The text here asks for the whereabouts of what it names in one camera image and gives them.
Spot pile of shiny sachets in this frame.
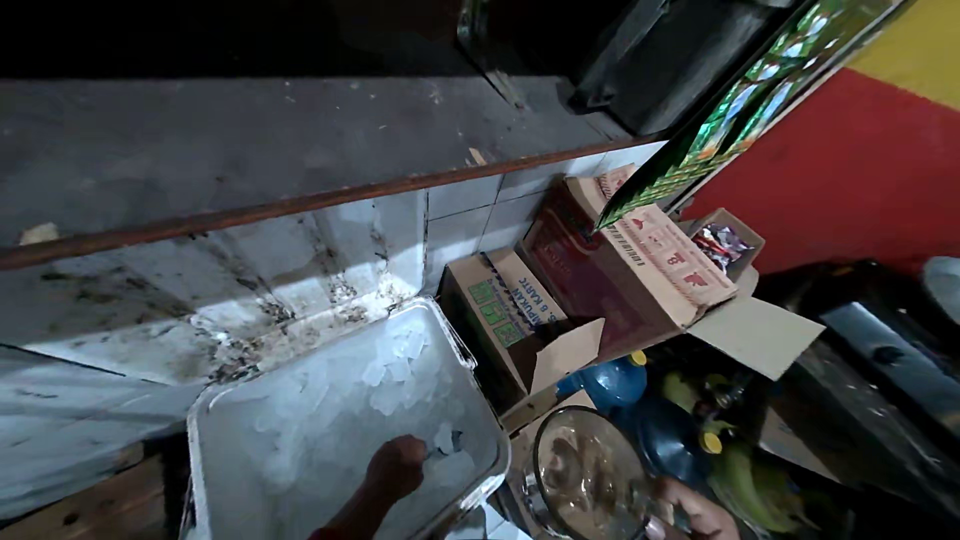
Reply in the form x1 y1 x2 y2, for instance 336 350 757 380
691 223 754 273

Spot white ice container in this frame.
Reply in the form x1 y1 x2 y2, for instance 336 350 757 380
186 296 513 540

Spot grey metal stove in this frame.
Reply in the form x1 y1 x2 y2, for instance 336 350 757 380
819 301 960 438

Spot wooden plank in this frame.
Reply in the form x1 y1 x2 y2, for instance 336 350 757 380
0 442 170 540

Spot person's right hand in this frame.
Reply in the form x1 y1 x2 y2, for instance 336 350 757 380
645 476 741 540

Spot hanging green shiny packet strips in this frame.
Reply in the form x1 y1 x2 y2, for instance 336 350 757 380
594 0 901 233

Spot large red cardboard box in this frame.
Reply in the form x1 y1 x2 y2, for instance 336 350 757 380
519 164 825 381

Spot person's left hand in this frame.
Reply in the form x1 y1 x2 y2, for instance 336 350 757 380
365 434 429 502

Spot black plastic crate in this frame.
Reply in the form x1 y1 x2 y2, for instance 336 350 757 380
568 0 819 139

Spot small open cardboard box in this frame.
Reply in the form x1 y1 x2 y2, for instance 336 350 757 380
681 207 767 281

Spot clear glass mug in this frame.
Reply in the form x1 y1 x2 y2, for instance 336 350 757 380
522 405 675 540

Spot pile of ice cubes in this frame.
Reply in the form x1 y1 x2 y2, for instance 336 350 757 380
251 318 477 500

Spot blue water jug, yellow cap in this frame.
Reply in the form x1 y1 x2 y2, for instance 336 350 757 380
616 395 723 485
555 350 648 410

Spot person's left forearm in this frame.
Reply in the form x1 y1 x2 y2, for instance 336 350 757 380
308 480 399 540

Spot grey counter with wooden edge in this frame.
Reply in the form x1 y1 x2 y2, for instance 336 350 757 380
0 75 669 271

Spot brown cardboard box, green print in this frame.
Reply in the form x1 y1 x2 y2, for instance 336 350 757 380
438 247 606 435

